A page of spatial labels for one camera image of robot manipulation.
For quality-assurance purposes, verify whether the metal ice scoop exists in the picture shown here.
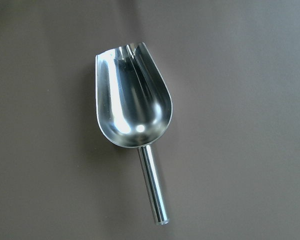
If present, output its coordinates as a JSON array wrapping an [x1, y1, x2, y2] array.
[[95, 42, 173, 225]]

